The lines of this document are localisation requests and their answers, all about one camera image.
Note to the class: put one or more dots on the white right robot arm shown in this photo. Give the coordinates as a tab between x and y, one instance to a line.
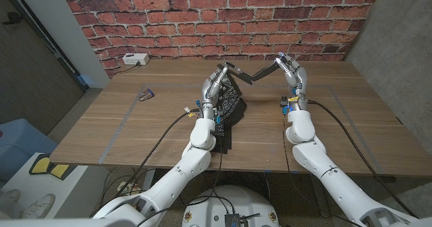
324	169

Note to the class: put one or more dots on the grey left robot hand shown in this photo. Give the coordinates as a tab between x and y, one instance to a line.
211	92

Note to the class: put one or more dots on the blue plastic bin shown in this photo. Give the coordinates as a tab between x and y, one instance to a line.
20	142

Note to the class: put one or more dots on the yellow black pad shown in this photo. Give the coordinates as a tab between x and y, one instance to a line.
42	165

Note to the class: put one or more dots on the paper sheet with green print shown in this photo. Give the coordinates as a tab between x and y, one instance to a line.
125	187

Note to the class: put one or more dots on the grey metal table leg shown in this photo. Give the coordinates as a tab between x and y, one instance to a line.
319	203
148	178

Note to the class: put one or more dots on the white sneaker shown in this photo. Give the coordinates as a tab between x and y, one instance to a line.
10	196
38	206

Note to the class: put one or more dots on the black stapler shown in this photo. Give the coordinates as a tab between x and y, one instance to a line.
244	76

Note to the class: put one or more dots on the black paisley bandana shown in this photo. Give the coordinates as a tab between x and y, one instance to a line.
233	105

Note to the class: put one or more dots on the grey torso electronics module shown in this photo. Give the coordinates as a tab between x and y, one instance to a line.
233	220

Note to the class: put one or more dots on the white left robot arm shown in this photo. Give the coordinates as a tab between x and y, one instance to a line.
182	169

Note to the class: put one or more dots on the small silver blue gadget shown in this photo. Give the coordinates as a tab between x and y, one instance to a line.
146	94

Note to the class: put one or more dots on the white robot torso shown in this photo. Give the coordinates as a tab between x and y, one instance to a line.
243	203

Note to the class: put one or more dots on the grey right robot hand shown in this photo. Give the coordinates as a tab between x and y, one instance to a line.
297	81

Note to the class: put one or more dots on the red brick printed backdrop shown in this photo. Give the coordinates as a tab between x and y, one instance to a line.
219	24

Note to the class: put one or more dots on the white power strip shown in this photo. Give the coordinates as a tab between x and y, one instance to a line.
135	58

